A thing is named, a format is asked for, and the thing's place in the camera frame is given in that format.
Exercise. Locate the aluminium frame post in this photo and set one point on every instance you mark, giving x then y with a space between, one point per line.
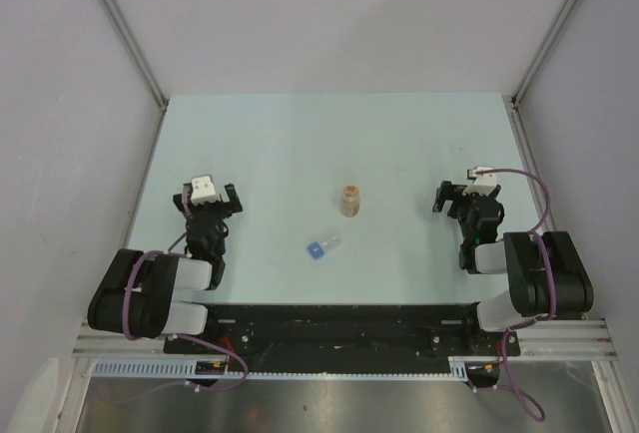
550 38
125 34

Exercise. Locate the left aluminium frame post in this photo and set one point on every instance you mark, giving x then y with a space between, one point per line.
125 34

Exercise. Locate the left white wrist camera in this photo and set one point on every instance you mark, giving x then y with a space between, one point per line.
203 190

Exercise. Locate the aluminium front beam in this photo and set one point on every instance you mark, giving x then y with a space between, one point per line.
558 340

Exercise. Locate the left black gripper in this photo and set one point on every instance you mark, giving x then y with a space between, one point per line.
234 206

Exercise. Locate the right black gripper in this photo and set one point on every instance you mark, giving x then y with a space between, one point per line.
445 192

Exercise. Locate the clear pill bottle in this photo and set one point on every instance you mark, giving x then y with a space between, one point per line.
350 201

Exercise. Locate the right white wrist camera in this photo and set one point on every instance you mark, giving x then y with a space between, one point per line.
483 181

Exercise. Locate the right aluminium frame post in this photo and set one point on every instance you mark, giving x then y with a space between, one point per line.
550 38

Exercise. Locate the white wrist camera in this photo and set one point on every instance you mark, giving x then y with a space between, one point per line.
483 181
203 190

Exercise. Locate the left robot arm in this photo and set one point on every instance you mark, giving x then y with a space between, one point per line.
137 294

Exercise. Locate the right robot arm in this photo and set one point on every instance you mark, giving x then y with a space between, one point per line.
546 278

